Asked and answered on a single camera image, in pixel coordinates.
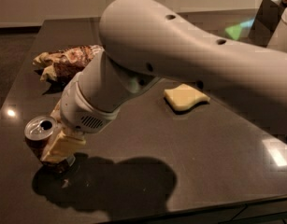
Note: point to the brown chip bag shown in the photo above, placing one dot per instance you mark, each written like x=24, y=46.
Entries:
x=62, y=65

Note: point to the yellow sponge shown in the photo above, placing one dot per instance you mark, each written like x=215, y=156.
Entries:
x=184, y=97

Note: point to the dark box in background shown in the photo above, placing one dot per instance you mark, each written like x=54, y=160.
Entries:
x=266, y=21

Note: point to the orange soda can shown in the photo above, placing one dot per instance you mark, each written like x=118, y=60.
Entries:
x=38, y=132

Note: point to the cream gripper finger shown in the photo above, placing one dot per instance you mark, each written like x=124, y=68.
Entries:
x=63, y=145
x=55, y=113

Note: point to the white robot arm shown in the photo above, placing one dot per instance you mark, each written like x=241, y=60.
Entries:
x=144, y=41

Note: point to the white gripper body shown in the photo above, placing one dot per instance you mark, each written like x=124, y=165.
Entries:
x=77, y=107

